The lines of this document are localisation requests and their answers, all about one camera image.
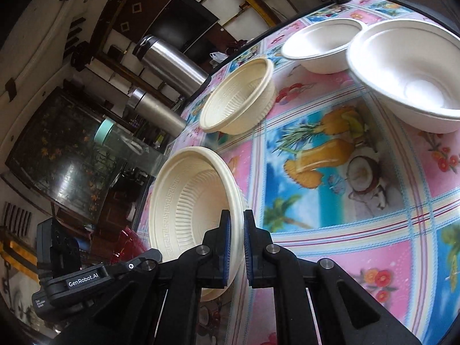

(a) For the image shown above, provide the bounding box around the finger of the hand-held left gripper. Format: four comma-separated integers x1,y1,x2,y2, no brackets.
109,248,163,278

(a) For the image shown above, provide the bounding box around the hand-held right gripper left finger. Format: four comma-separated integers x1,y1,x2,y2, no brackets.
91,209,232,345

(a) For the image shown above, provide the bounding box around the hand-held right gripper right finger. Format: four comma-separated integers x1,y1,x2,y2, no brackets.
244,209,422,345

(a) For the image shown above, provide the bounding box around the large white paper bowl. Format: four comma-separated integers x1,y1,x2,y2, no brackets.
346,19,460,133

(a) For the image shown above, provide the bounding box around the fruit print tablecloth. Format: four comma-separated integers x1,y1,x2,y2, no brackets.
137,0,460,345

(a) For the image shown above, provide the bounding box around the glass jar with teal lid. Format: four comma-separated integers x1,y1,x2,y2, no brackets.
93,120,169,166

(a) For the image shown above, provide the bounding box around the dark floral glass panel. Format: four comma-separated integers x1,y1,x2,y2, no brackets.
5,88,112,220

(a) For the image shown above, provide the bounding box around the steel tumbler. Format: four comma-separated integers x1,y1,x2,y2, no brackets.
126,87,187,135

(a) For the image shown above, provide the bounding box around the large steel thermos flask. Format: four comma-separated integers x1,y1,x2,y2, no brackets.
132,34,211,96

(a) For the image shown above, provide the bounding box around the black television screen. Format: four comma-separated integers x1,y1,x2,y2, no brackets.
150,0,221,58

